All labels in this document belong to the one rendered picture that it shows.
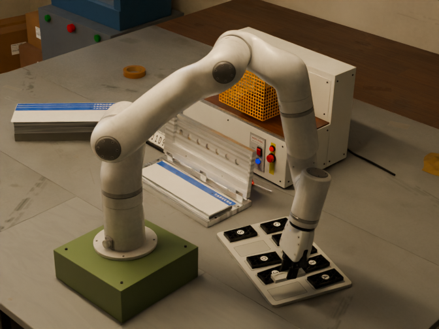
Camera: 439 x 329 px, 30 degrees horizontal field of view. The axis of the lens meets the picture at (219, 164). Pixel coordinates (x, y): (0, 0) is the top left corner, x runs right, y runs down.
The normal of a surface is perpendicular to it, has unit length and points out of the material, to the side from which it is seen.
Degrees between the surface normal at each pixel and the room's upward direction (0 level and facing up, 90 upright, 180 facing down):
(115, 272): 3
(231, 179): 83
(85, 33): 90
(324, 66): 0
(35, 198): 0
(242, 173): 83
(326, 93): 90
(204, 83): 113
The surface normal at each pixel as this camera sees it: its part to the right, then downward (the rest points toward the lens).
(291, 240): -0.89, 0.00
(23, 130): 0.06, 0.49
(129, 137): 0.30, 0.25
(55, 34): -0.68, 0.35
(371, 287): 0.02, -0.87
